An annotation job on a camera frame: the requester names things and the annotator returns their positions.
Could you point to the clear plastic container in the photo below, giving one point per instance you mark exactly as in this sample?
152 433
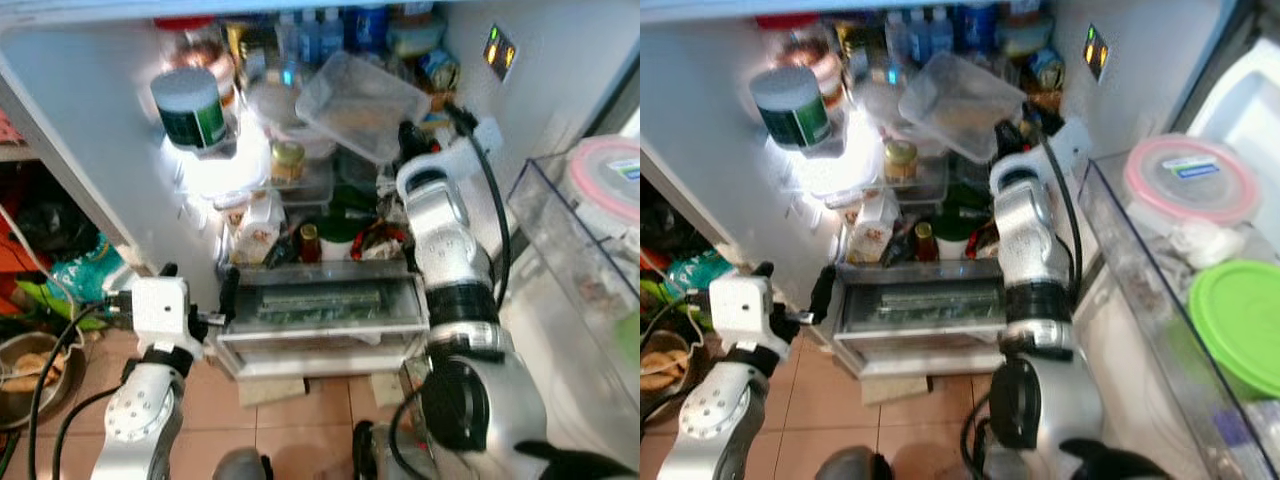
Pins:
360 105
960 105

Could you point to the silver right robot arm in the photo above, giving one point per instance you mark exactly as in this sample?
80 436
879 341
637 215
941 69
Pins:
1030 250
440 250

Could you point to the fridge control panel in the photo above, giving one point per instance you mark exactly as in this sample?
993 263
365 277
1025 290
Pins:
500 52
1096 50

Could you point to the clear fridge door bin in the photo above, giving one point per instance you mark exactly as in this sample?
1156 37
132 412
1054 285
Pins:
560 230
1130 260

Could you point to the grey fridge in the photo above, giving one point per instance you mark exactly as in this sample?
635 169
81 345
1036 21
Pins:
90 130
700 120

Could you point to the white milk carton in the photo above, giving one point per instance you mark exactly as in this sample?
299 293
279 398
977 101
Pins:
258 230
872 228

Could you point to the printed tin can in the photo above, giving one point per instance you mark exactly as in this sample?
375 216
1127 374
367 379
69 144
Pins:
440 70
1045 70

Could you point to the teal printed bag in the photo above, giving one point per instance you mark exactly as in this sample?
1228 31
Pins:
690 270
85 270

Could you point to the clear crisper drawer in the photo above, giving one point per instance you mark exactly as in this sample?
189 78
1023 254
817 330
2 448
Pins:
320 305
920 305

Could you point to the dark red snack packet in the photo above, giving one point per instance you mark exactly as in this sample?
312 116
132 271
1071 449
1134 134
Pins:
985 240
385 240

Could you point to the small gold capped bottle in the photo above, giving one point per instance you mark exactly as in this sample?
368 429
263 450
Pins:
310 243
923 240

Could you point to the wooden block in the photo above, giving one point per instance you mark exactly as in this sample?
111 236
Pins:
385 385
890 388
270 390

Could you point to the teal rimmed bowl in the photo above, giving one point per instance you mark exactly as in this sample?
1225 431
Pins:
418 30
1022 30

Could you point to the green lidded white tub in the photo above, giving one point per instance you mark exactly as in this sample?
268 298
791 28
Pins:
952 235
340 235

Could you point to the wide blue bottle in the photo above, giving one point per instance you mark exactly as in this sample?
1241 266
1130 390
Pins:
978 25
370 28

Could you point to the small yellow lidded jar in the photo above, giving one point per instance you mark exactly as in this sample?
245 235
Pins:
288 163
900 160

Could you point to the white plastic container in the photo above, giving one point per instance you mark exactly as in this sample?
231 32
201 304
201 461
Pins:
225 170
830 170

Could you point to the black plastic bag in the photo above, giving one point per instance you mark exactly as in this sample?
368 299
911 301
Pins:
40 215
660 215

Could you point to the small blue bottle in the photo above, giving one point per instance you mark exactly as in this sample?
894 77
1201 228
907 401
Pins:
334 30
942 30

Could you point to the metal bowl with fried food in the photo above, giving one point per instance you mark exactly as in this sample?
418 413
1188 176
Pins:
30 385
665 370

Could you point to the dark slim bottle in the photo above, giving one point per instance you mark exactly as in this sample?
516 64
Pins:
917 35
311 35

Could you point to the green lidded container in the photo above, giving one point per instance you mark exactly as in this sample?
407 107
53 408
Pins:
1240 320
632 340

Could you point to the grey robot left leg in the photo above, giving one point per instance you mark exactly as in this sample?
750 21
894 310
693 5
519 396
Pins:
850 465
240 465

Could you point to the grey robot leg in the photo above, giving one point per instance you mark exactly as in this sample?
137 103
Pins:
375 455
850 465
240 465

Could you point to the red orange cloth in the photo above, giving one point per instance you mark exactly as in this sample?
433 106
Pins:
10 260

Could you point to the white lidded green label jar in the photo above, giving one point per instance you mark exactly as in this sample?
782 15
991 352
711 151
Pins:
190 110
795 110

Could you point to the pink lidded clear container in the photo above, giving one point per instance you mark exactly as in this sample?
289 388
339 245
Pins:
608 175
1190 180

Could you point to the wooden shelf board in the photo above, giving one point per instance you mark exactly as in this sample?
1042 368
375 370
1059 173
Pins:
12 152

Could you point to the red lidded glass jar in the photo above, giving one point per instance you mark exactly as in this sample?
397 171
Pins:
810 55
205 50

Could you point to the pink plastic basket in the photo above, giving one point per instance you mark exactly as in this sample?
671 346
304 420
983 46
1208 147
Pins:
5 128

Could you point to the grey robot right leg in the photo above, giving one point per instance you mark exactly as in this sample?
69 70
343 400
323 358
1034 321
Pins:
375 455

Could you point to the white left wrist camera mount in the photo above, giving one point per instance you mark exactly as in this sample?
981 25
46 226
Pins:
740 310
160 310

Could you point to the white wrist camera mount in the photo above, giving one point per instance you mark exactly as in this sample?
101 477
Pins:
160 310
465 150
740 310
1070 140

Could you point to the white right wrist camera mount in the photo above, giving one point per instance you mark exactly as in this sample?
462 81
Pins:
1070 140
465 150

